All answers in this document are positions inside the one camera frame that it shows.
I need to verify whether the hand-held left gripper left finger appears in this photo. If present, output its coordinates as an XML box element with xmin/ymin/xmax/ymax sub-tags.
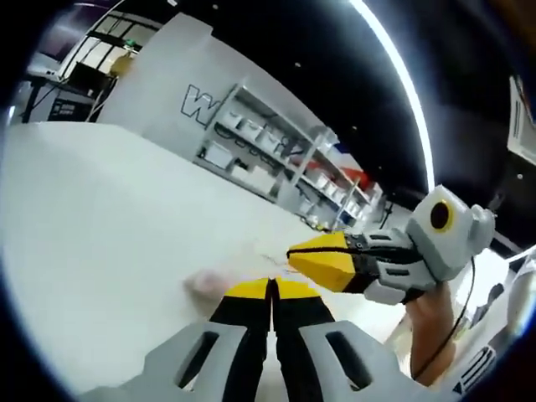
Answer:
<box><xmin>83</xmin><ymin>276</ymin><xmax>274</xmax><ymax>402</ymax></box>

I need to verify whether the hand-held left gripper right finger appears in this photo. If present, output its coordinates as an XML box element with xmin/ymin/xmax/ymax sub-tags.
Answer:
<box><xmin>272</xmin><ymin>279</ymin><xmax>420</xmax><ymax>402</ymax></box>

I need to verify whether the clear resealable bag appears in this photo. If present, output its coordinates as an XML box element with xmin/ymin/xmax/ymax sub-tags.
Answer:
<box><xmin>183</xmin><ymin>246</ymin><xmax>323</xmax><ymax>302</ymax></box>

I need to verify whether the person's torso in white shirt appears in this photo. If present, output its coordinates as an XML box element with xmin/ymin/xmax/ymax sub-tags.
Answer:
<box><xmin>460</xmin><ymin>246</ymin><xmax>536</xmax><ymax>378</ymax></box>

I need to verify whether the grey metal shelf rack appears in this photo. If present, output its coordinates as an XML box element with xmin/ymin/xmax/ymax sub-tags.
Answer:
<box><xmin>193</xmin><ymin>82</ymin><xmax>385</xmax><ymax>229</ymax></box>

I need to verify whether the white chest-worn device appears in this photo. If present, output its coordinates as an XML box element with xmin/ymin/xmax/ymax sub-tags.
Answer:
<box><xmin>453</xmin><ymin>346</ymin><xmax>498</xmax><ymax>395</ymax></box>

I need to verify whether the white hanging panel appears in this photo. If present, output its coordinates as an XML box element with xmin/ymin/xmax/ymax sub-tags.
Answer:
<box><xmin>508</xmin><ymin>74</ymin><xmax>536</xmax><ymax>161</ymax></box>

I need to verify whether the row of white storage bins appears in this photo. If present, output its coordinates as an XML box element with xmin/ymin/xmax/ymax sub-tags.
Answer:
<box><xmin>204</xmin><ymin>106</ymin><xmax>369</xmax><ymax>223</ymax></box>

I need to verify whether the long ceiling light strip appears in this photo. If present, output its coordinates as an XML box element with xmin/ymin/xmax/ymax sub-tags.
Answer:
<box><xmin>349</xmin><ymin>0</ymin><xmax>437</xmax><ymax>192</ymax></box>

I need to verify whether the white lettered partition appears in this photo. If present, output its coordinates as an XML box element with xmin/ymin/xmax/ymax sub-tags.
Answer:
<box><xmin>98</xmin><ymin>11</ymin><xmax>253</xmax><ymax>162</ymax></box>

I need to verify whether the yellow rounded object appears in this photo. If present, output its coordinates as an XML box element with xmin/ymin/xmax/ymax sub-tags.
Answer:
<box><xmin>111</xmin><ymin>53</ymin><xmax>136</xmax><ymax>75</ymax></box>

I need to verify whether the black monitor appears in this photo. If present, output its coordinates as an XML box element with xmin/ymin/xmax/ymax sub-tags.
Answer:
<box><xmin>73</xmin><ymin>60</ymin><xmax>116</xmax><ymax>87</ymax></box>

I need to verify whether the black-framed window row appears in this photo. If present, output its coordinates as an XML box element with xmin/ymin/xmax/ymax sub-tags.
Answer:
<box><xmin>81</xmin><ymin>14</ymin><xmax>157</xmax><ymax>58</ymax></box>

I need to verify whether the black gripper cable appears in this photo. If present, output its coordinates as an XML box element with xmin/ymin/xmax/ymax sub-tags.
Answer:
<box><xmin>412</xmin><ymin>255</ymin><xmax>477</xmax><ymax>380</ymax></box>

